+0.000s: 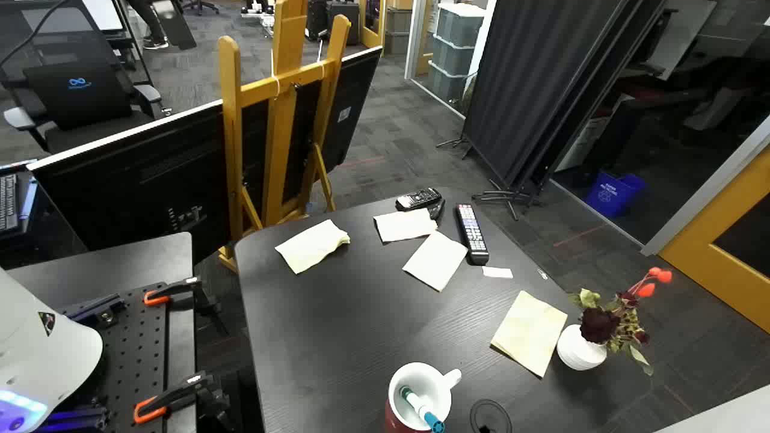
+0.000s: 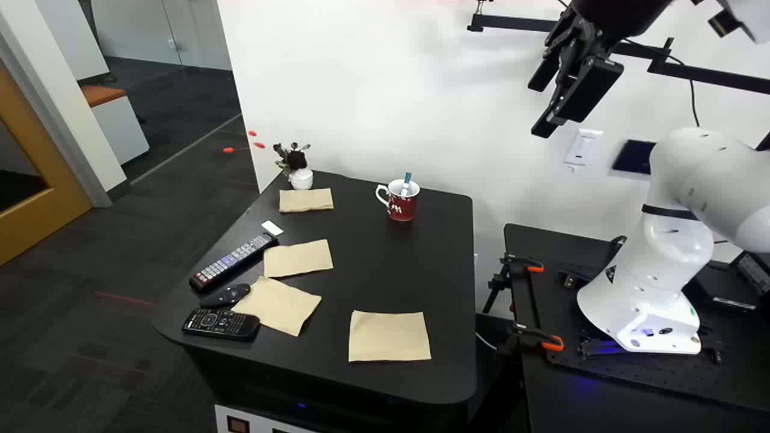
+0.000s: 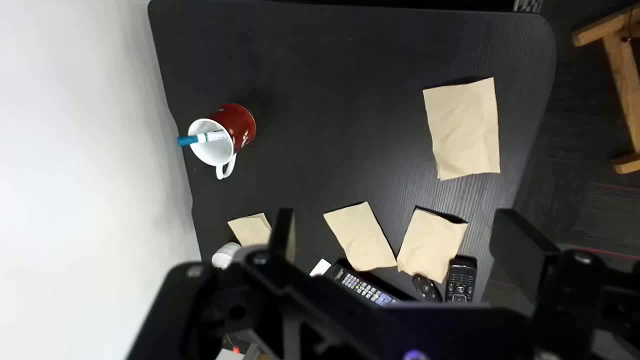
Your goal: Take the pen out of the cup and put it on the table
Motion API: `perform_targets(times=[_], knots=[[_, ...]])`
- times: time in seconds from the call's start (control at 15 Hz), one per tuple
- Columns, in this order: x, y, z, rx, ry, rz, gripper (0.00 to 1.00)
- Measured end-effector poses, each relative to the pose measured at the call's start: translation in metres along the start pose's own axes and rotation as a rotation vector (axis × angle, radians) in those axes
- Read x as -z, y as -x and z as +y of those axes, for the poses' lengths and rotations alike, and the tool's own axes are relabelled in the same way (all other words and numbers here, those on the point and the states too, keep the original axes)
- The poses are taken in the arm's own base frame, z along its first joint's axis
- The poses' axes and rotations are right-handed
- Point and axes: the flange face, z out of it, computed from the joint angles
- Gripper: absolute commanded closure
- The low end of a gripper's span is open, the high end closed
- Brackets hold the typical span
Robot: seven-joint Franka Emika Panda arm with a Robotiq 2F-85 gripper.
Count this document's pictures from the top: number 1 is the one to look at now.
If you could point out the blue white pen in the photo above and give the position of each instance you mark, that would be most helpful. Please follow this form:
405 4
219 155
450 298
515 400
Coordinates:
422 409

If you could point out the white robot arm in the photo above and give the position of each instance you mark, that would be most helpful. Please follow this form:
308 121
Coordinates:
45 357

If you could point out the beige napkin by remotes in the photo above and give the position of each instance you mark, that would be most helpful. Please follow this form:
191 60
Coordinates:
405 223

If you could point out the black calculator remote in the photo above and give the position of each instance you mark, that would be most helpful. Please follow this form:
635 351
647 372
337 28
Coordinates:
418 197

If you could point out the folded beige napkin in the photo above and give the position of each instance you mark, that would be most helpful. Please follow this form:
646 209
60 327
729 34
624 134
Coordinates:
310 246

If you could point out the beige napkin centre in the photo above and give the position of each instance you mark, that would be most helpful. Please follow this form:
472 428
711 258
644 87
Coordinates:
436 261

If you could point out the long black remote control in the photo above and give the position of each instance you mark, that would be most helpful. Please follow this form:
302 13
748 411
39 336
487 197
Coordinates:
476 251

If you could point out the small white card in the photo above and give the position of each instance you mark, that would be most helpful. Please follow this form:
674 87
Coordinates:
496 273

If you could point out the wooden easel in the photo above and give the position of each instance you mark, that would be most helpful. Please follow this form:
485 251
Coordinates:
279 95

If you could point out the red white mug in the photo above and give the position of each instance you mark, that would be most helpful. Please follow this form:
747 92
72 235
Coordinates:
430 382

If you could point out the beige napkin near vase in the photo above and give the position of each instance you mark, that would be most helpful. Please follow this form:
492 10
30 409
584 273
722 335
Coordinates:
531 332

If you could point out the stacked plastic drawers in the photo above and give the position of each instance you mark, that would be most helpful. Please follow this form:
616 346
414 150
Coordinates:
450 49

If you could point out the orange black clamp upper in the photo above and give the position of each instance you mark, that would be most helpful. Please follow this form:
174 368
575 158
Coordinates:
184 294

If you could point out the orange black clamp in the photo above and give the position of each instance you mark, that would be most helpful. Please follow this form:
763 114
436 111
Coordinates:
184 294
201 387

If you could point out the round table grommet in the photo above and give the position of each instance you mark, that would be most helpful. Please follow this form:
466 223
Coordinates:
490 417

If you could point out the black curtain backdrop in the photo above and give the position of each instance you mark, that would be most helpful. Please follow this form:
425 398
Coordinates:
538 60

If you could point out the black monitor panel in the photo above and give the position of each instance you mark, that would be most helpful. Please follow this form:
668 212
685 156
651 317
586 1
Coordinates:
170 173

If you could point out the blue bin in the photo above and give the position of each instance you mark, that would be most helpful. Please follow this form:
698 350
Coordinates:
615 193

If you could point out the white flower vase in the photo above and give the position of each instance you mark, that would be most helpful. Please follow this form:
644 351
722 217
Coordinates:
575 351

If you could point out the dried red flowers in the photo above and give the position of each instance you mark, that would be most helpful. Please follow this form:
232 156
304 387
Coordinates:
616 322

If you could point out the orange black clamp lower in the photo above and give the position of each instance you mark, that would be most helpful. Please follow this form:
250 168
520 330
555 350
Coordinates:
201 387

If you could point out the black office chair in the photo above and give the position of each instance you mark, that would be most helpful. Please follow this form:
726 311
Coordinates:
60 73

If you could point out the orange wooden door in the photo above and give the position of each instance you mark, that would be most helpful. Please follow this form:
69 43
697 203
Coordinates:
705 255

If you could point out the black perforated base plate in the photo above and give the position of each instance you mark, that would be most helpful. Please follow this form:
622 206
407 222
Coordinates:
131 368

